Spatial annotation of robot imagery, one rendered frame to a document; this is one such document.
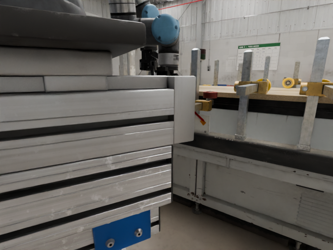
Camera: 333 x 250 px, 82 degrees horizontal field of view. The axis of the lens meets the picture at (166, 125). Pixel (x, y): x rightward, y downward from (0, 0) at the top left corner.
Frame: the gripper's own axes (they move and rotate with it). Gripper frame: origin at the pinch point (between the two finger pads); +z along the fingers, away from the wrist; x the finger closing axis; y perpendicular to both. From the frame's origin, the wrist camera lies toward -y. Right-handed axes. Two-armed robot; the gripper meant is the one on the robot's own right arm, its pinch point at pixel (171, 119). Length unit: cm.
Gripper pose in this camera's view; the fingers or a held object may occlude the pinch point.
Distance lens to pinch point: 77.1
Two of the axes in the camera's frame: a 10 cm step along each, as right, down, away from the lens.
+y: -5.5, 2.1, -8.1
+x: 8.4, 1.4, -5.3
